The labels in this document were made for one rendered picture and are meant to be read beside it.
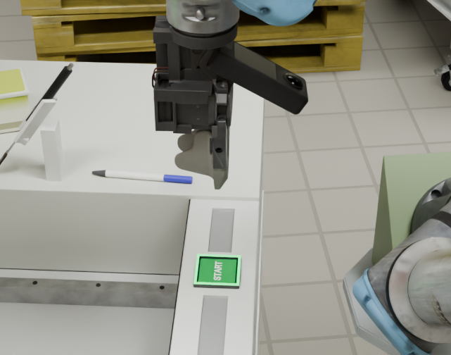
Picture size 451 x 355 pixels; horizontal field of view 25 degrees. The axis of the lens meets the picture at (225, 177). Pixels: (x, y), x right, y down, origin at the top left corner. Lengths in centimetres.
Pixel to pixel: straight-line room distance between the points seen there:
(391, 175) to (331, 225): 149
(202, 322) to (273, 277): 150
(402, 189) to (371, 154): 178
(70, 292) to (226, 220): 24
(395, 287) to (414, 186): 30
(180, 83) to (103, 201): 36
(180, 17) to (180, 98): 9
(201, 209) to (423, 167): 31
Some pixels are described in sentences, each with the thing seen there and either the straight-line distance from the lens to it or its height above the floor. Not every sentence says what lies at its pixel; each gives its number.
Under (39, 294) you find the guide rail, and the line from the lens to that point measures 144.
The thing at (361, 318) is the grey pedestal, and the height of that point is 82.
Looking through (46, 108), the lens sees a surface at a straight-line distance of 137.
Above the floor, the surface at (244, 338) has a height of 96.
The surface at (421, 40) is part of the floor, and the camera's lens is 383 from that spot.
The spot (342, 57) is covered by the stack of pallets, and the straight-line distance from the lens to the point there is 356.
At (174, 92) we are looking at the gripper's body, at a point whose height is 124.
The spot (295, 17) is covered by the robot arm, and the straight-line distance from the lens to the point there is 92.
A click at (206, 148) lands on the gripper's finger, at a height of 116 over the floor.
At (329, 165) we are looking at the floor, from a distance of 311.
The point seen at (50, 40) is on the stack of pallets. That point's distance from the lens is 343.
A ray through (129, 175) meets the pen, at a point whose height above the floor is 97.
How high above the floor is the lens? 180
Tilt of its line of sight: 36 degrees down
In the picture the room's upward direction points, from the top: straight up
